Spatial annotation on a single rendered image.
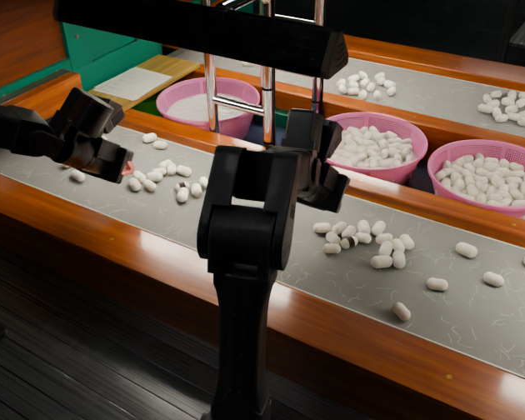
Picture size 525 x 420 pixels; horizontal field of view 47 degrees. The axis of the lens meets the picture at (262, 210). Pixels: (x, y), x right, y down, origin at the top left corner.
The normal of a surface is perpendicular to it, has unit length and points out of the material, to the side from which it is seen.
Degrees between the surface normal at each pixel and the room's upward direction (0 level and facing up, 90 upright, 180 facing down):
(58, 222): 0
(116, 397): 0
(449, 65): 0
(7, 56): 90
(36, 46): 90
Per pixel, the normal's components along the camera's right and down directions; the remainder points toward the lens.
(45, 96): 0.86, 0.29
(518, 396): -0.01, -0.81
